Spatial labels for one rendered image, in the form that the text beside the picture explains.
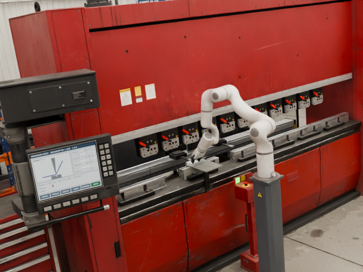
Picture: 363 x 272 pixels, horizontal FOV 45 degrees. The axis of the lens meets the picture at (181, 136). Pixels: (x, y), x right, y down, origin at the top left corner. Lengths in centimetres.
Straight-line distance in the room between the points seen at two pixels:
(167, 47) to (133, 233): 142
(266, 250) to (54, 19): 217
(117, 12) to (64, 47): 55
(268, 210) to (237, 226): 82
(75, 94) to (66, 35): 53
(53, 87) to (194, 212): 176
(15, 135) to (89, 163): 41
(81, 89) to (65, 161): 39
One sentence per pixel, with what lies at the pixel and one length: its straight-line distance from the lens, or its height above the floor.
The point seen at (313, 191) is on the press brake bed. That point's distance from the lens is 467.
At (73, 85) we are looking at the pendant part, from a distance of 237.
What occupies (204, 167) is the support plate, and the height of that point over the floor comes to 100.
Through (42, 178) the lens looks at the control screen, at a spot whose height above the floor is 144.
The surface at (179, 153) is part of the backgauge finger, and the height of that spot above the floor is 103.
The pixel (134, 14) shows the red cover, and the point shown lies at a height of 222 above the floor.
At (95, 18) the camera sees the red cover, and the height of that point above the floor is 222.
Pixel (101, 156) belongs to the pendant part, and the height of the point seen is 149.
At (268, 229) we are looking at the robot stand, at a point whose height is 63.
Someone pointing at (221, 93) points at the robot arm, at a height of 162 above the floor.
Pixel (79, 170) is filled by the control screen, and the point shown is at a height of 144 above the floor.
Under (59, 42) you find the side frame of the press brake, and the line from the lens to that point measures 278.
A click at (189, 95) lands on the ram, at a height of 156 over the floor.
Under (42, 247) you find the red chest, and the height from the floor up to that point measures 70.
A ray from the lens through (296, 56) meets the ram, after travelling 435.
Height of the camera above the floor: 218
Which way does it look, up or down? 15 degrees down
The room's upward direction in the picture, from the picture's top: 6 degrees counter-clockwise
